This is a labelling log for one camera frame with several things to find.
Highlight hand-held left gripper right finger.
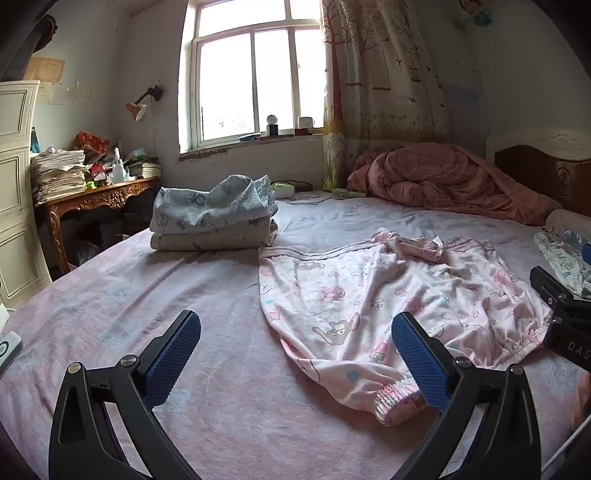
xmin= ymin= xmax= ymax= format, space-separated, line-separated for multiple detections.
xmin=392 ymin=312 xmax=552 ymax=480

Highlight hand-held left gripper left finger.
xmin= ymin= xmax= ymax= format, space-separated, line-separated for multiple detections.
xmin=48 ymin=310 xmax=204 ymax=480

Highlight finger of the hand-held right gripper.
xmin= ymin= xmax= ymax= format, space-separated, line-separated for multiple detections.
xmin=529 ymin=265 xmax=577 ymax=310

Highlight pink printed pants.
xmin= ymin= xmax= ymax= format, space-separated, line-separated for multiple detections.
xmin=257 ymin=228 xmax=555 ymax=428

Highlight cream printed pants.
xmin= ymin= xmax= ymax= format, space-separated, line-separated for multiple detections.
xmin=533 ymin=229 xmax=591 ymax=298

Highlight folded beige printed pants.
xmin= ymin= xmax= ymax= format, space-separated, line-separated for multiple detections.
xmin=150 ymin=217 xmax=279 ymax=252

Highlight folded pale blue printed pants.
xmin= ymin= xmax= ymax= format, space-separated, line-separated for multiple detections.
xmin=148 ymin=174 xmax=279 ymax=234

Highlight pink bed sheet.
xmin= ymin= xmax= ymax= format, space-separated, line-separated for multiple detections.
xmin=0 ymin=194 xmax=591 ymax=480

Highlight beige pillow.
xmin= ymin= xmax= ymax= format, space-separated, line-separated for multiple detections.
xmin=542 ymin=209 xmax=591 ymax=237

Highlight wooden and white headboard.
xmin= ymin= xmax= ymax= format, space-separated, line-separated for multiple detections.
xmin=485 ymin=128 xmax=591 ymax=217

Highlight salmon pink quilt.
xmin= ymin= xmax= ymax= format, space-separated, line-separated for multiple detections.
xmin=347 ymin=142 xmax=561 ymax=227

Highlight white device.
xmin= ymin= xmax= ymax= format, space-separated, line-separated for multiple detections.
xmin=0 ymin=330 xmax=24 ymax=374

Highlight carved wooden desk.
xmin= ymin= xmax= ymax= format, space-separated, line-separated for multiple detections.
xmin=34 ymin=176 xmax=161 ymax=278

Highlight stack of books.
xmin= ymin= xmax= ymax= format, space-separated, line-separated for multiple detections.
xmin=127 ymin=157 xmax=162 ymax=180

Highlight stack of papers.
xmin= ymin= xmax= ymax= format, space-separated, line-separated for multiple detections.
xmin=30 ymin=148 xmax=88 ymax=206

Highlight red packet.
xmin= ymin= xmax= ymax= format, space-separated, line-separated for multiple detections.
xmin=74 ymin=131 xmax=112 ymax=155

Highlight white panelled wardrobe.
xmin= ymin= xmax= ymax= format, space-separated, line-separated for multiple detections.
xmin=0 ymin=80 xmax=52 ymax=310

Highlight tree print curtain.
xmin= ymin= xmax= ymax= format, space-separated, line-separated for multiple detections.
xmin=321 ymin=0 xmax=453 ymax=192

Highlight white framed window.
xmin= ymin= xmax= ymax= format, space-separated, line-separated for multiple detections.
xmin=178 ymin=0 xmax=333 ymax=155

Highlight dark hanging clothing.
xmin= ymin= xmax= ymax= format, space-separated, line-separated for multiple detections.
xmin=0 ymin=14 xmax=58 ymax=81

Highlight white cable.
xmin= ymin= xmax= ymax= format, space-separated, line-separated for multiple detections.
xmin=540 ymin=413 xmax=591 ymax=476

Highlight thin dark cable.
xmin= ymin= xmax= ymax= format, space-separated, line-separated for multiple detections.
xmin=286 ymin=180 xmax=333 ymax=206

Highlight pink shade wall lamp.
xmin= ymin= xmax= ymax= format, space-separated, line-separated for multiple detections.
xmin=126 ymin=85 xmax=164 ymax=123

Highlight cartoon wall sticker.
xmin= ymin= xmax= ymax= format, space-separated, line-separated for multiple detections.
xmin=455 ymin=0 xmax=492 ymax=27

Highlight yellowed wall certificate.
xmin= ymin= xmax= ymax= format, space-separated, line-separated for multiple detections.
xmin=25 ymin=56 xmax=66 ymax=84

